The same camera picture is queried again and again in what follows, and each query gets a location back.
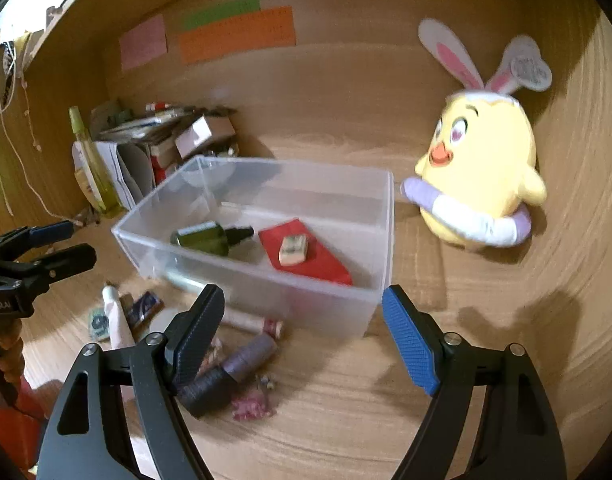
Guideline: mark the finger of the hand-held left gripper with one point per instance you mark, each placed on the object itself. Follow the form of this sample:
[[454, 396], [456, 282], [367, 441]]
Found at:
[[61, 260], [51, 231]]

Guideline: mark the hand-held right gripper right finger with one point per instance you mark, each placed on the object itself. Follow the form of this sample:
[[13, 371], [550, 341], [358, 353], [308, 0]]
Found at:
[[411, 345]]

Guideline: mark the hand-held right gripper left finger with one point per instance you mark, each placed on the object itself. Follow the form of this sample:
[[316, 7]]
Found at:
[[201, 342]]

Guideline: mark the dark blue packet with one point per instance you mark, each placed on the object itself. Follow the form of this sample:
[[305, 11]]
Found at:
[[143, 307]]

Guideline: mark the pink scrunchie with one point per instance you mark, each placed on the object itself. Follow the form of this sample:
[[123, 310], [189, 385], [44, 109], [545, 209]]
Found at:
[[253, 405]]

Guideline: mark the white cream tube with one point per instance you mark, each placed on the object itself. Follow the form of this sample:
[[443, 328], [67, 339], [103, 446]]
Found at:
[[117, 320]]

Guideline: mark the clear plastic storage box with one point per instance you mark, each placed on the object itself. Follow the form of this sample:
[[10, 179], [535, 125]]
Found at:
[[311, 195]]

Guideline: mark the person's left hand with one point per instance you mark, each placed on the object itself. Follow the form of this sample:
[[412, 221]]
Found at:
[[10, 360]]

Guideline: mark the purple thread spool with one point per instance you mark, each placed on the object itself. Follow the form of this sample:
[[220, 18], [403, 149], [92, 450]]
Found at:
[[251, 355]]

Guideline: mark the white lip balm stick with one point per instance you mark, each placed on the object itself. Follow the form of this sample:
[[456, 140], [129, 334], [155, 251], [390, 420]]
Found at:
[[251, 322]]

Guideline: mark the round green token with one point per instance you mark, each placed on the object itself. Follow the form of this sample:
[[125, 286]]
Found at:
[[100, 322]]

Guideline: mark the yellow-green spray bottle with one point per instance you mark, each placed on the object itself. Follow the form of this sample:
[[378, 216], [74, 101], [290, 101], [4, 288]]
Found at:
[[96, 170]]

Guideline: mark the white pouch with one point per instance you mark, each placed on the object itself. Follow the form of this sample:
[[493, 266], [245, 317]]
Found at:
[[79, 160]]

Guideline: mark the white folded paper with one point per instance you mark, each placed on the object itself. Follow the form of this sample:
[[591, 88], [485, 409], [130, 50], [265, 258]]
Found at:
[[123, 170]]

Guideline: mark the green dropper bottle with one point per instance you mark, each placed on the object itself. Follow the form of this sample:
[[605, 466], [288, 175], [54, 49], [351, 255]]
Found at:
[[201, 239]]

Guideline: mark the red box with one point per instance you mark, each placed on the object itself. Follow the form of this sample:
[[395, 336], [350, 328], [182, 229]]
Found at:
[[161, 167]]

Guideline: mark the cream mahjong tile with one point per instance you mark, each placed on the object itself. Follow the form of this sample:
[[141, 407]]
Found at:
[[292, 251]]

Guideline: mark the stack of books and papers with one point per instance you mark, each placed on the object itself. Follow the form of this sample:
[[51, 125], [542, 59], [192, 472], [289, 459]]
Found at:
[[141, 127]]

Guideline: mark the red and white pen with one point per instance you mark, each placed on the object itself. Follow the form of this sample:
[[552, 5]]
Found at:
[[158, 106]]

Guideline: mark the small white cardboard box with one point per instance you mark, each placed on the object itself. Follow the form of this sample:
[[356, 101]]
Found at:
[[203, 135]]

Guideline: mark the small glass jar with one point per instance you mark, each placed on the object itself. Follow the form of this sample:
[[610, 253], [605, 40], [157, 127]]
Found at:
[[221, 151]]

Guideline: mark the yellow chick plush toy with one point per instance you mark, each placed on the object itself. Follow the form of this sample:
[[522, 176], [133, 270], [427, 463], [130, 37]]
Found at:
[[486, 170]]

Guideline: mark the pink paper note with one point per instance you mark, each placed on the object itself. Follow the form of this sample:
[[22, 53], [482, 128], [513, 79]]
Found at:
[[143, 42]]

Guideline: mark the orange paper note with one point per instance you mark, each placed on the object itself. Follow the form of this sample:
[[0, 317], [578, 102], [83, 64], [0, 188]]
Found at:
[[236, 35]]

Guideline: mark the green paper note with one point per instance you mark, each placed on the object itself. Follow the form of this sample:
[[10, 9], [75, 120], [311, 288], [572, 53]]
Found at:
[[221, 12]]

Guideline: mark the white paper hang tag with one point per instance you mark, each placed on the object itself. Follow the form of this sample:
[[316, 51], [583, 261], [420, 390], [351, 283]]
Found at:
[[531, 67]]

